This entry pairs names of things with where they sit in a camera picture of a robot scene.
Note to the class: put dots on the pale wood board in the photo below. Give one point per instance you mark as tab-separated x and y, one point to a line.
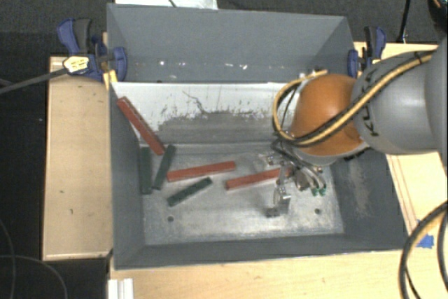
78	164

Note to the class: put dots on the grey metal bin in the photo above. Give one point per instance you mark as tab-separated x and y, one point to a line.
224	45

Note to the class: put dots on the red-brown flat block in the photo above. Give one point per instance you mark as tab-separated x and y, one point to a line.
200	171
140	125
250	179

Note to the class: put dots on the dark green flat block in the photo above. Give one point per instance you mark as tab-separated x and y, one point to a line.
164	167
189	192
146	171

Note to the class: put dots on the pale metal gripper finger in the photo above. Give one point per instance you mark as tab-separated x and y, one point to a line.
286	202
277	198

